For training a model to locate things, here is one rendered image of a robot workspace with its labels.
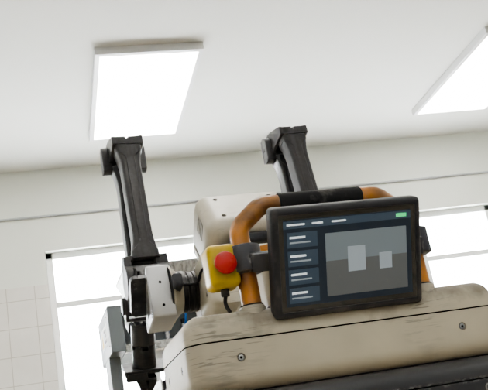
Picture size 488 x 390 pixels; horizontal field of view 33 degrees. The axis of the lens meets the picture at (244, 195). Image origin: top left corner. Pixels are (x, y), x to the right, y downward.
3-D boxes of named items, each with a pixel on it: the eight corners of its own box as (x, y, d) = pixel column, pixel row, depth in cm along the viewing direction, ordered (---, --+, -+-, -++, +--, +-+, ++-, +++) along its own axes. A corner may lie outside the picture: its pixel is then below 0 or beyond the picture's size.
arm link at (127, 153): (103, 122, 200) (145, 120, 203) (99, 152, 211) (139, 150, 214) (129, 292, 179) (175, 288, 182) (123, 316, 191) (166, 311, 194)
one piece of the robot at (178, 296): (182, 258, 170) (168, 258, 169) (191, 308, 165) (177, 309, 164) (173, 281, 181) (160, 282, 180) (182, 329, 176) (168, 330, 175)
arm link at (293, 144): (270, 113, 212) (307, 111, 215) (259, 142, 224) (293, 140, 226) (314, 271, 192) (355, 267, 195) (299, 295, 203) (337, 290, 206)
